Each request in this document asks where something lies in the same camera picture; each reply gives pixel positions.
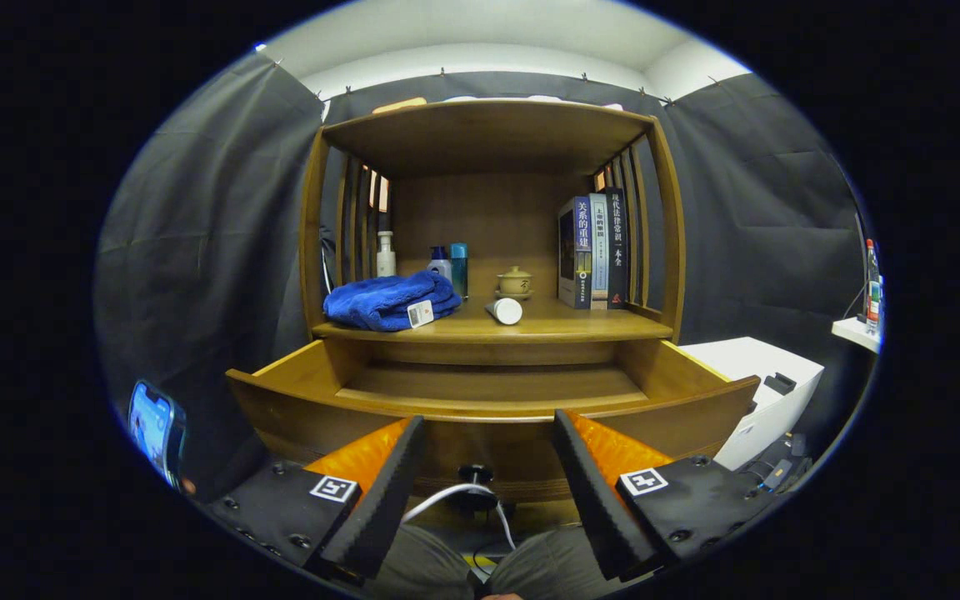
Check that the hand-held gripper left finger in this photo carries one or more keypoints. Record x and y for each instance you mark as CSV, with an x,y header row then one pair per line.
x,y
384,500

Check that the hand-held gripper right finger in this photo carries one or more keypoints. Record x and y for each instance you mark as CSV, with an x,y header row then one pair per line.
x,y
592,500

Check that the black drawer knob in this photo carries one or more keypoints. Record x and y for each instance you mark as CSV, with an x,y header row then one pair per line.
x,y
476,477

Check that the wooden drawer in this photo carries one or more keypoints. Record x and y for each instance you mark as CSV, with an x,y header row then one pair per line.
x,y
488,383

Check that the white green tube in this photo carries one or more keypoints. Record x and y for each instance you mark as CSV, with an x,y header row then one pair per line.
x,y
507,311

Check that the wooden countertop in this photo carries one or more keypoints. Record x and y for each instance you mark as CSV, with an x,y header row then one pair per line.
x,y
563,321

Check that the wooden cabinet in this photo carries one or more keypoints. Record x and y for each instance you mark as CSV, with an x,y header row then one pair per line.
x,y
488,133

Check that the person's left leg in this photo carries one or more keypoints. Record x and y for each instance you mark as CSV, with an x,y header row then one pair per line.
x,y
422,562

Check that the person's leg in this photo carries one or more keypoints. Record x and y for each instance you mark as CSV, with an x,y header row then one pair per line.
x,y
555,567
422,562

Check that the person's right leg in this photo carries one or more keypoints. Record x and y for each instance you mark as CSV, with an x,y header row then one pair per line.
x,y
555,567

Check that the dark floor equipment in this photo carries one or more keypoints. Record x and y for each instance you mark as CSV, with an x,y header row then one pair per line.
x,y
776,475

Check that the blue towel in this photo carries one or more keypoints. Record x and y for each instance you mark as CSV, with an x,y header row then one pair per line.
x,y
372,304

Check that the white box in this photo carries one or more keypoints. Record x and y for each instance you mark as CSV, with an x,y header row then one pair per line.
x,y
747,367

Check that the beige lidded teacup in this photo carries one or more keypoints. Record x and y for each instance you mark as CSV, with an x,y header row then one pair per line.
x,y
515,283

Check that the white pump bottle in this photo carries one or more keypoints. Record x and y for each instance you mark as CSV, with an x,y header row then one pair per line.
x,y
386,262

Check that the white bottle blue cap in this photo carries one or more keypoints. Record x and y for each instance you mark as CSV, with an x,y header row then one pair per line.
x,y
440,268

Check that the teal bottle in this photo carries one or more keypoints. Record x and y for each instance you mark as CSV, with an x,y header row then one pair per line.
x,y
459,271

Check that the smartphone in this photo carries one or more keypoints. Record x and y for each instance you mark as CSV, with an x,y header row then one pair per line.
x,y
151,425

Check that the pale spine book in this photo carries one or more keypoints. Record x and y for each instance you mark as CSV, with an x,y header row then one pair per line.
x,y
599,250

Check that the black spine book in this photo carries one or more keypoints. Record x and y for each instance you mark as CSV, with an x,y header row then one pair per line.
x,y
617,250

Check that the white side table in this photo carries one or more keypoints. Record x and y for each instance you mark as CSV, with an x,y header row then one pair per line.
x,y
855,332

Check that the water bottle red label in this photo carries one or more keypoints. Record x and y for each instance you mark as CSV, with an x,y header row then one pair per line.
x,y
872,292

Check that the small black bracket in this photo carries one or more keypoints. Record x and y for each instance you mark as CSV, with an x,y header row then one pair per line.
x,y
780,383

